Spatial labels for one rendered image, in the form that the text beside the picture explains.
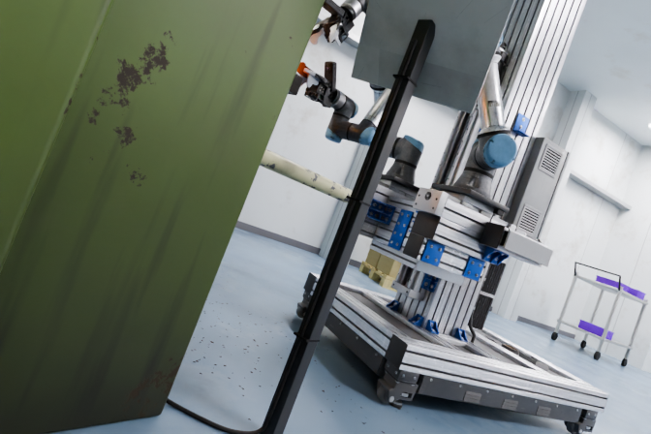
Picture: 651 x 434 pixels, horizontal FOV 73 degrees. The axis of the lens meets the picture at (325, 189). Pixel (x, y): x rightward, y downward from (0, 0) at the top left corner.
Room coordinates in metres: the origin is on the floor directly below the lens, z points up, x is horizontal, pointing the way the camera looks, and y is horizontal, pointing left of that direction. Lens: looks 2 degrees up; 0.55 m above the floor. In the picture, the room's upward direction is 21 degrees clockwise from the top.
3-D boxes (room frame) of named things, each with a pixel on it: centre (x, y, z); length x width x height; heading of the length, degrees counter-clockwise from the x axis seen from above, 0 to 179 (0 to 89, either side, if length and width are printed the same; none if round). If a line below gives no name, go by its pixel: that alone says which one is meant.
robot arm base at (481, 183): (1.76, -0.55, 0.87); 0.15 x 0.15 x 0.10
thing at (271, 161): (1.22, 0.07, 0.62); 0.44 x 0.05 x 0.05; 141
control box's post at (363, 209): (1.08, -0.09, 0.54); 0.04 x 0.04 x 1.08; 51
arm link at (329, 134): (1.82, 0.03, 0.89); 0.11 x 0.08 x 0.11; 59
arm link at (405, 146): (2.21, -0.32, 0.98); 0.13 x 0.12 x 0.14; 59
